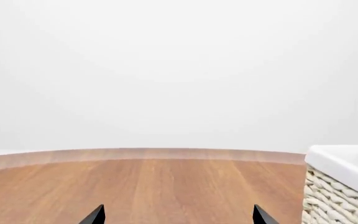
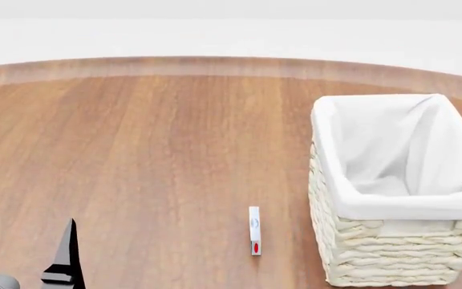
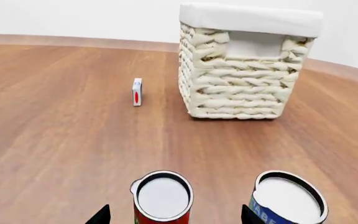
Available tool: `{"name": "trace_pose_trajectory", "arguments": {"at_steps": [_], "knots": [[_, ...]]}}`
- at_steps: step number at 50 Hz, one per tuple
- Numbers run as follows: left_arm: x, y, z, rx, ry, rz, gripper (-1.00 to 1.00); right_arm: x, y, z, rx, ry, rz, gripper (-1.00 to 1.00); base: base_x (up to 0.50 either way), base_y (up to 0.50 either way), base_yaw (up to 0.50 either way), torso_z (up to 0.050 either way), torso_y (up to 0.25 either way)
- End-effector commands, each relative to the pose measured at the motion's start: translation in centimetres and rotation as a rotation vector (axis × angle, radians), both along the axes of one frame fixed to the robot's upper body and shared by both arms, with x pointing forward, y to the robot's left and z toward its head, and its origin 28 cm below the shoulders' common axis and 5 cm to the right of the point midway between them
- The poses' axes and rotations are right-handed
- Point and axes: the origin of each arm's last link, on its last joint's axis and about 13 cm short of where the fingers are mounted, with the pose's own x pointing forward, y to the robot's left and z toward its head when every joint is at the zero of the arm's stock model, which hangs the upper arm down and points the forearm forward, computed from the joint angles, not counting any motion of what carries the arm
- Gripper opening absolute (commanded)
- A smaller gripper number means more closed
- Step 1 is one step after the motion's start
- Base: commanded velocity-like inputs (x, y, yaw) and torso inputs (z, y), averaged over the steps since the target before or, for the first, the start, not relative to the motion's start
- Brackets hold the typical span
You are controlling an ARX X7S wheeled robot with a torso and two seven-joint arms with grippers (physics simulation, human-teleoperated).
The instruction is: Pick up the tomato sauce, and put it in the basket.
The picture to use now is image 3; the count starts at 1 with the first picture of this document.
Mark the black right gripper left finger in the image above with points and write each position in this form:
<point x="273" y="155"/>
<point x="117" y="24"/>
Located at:
<point x="101" y="216"/>

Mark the white woven basket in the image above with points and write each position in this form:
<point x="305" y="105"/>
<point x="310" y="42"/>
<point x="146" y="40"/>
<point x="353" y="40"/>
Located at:
<point x="244" y="70"/>

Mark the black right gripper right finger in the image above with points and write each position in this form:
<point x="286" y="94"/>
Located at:
<point x="250" y="216"/>

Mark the red tomato sauce can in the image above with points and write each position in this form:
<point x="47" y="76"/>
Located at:
<point x="163" y="200"/>

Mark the blue labelled can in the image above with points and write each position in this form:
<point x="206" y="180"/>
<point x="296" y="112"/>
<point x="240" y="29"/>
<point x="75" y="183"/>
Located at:
<point x="286" y="200"/>

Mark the small white red box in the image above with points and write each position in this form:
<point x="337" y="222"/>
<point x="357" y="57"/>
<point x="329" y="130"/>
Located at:
<point x="137" y="93"/>

